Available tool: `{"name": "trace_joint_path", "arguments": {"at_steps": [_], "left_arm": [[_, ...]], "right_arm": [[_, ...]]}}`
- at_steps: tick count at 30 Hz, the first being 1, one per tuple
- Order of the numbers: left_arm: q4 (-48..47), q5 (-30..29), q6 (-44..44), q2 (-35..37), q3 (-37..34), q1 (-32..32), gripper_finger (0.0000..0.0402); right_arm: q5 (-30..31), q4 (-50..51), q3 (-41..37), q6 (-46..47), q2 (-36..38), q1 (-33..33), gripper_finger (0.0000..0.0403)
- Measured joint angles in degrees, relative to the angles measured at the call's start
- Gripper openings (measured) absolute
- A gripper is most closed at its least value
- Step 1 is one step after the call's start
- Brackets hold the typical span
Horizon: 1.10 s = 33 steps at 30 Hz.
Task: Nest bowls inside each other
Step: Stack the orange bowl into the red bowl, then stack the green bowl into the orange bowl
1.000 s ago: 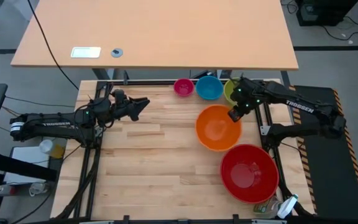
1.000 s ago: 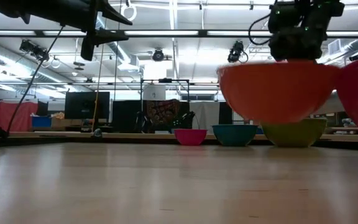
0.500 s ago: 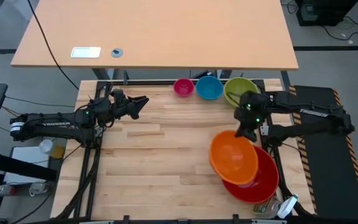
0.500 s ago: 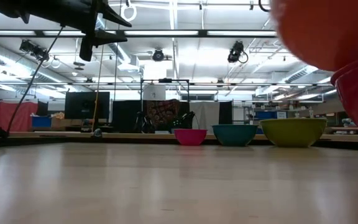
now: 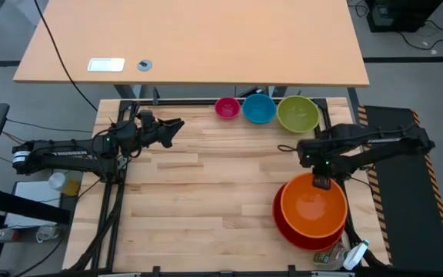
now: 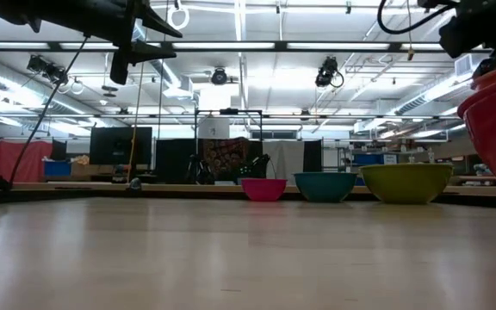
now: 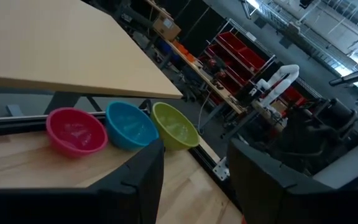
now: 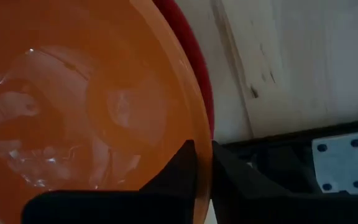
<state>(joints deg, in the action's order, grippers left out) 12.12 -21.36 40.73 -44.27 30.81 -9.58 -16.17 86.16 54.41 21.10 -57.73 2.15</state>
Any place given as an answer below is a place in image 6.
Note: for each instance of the grey cloth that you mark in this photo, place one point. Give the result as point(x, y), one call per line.
point(284, 159)

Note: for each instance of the beige desk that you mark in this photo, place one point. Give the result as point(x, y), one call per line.
point(179, 187)

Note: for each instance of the black extrusion table frame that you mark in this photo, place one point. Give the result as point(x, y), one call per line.
point(101, 195)

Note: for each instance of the black monitor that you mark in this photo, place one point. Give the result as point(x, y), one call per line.
point(121, 146)

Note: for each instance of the overhead metal beam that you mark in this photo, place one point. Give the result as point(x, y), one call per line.
point(280, 46)

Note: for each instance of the black curtain panel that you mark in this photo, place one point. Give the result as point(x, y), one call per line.
point(172, 161)
point(312, 155)

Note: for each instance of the red curtain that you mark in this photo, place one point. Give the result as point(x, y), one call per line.
point(20, 161)

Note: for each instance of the yellow pole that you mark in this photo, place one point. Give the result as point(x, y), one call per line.
point(134, 138)

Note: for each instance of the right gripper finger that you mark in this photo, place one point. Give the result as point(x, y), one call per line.
point(487, 64)

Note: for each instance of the blue box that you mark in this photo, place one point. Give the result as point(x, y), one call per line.
point(368, 159)

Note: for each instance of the yellow-green bowl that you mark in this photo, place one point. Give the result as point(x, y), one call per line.
point(405, 183)

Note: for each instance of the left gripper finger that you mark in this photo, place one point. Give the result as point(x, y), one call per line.
point(153, 19)
point(144, 51)

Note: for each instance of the patterned dark cloth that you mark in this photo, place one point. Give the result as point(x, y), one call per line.
point(224, 157)

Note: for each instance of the blue storage bin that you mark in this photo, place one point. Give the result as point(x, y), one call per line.
point(57, 169)

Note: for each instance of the teal bowl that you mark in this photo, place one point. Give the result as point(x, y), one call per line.
point(324, 187)

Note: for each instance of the pink bowl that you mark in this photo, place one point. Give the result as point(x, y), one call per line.
point(264, 189)

